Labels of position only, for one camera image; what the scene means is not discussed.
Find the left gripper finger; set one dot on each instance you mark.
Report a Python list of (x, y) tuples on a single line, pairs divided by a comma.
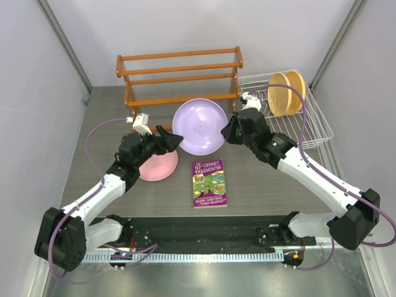
[(172, 141), (161, 138)]

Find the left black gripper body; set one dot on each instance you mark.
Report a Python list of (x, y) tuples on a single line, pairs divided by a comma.
[(150, 145)]

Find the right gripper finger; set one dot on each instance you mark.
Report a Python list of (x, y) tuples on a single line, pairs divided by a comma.
[(228, 133), (234, 122)]

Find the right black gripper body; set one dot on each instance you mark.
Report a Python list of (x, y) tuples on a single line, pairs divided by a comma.
[(240, 138)]

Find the pink plate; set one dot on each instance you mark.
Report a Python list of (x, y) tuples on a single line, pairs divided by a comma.
[(159, 167)]

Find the purple plate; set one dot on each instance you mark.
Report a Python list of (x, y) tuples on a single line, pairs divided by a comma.
[(200, 121)]

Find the white wire dish rack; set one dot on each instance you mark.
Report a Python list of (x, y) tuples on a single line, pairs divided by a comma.
[(317, 129)]

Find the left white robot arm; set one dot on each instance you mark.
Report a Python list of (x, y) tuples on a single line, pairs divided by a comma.
[(66, 234)]

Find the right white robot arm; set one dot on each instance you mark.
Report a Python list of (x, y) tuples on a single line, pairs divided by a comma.
[(350, 219)]

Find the orange wooden shelf rack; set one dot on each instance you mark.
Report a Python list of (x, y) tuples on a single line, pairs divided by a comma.
[(175, 78)]

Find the front yellow plate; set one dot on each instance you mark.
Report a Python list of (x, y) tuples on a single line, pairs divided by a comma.
[(279, 97)]

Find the yellow plate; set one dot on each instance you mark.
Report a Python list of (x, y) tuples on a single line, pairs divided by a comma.
[(297, 82), (279, 97)]

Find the purple treehouse book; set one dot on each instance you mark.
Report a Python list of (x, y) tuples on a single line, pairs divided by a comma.
[(208, 184)]

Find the back yellow plate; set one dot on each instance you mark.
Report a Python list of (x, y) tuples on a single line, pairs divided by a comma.
[(297, 82)]

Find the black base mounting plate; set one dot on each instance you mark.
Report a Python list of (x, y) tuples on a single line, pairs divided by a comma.
[(210, 235)]

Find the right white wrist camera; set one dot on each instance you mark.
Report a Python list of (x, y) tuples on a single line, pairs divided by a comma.
[(250, 101)]

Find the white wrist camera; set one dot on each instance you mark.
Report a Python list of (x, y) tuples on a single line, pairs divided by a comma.
[(139, 124), (250, 101)]

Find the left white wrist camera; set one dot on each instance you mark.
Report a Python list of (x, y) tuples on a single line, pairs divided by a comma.
[(139, 124)]

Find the white slotted cable duct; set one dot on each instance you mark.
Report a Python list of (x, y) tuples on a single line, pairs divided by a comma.
[(110, 257)]

